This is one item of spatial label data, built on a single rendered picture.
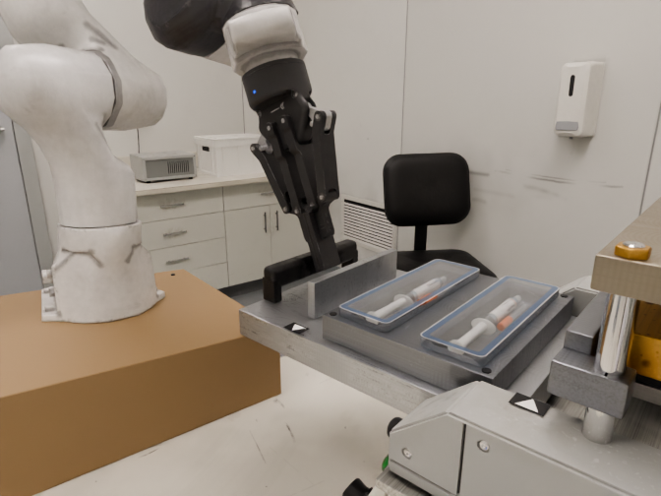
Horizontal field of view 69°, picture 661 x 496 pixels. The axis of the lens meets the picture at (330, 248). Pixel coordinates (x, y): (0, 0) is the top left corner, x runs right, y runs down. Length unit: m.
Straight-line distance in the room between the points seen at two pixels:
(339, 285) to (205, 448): 0.30
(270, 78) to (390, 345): 0.31
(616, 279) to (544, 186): 1.91
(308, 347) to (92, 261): 0.42
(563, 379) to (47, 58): 0.67
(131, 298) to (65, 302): 0.09
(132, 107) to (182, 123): 2.51
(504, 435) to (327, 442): 0.41
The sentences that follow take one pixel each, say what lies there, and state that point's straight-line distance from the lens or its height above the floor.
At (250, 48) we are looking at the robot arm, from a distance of 0.55.
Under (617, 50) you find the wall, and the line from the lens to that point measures 2.08.
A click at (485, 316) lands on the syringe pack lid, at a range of 0.45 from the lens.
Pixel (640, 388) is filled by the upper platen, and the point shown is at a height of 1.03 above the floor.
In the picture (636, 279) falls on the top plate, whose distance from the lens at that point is 0.29.
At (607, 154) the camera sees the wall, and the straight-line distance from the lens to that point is 2.08.
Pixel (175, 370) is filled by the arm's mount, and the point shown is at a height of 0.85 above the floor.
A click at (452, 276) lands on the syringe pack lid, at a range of 0.54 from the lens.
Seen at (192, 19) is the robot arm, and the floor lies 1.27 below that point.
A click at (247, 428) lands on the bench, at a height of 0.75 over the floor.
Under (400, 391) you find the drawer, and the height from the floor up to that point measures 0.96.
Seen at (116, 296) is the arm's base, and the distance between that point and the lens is 0.80.
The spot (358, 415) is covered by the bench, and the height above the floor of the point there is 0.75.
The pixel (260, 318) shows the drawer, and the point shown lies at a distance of 0.51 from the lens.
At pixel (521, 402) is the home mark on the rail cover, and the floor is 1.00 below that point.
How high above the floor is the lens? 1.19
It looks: 17 degrees down
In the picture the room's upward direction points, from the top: straight up
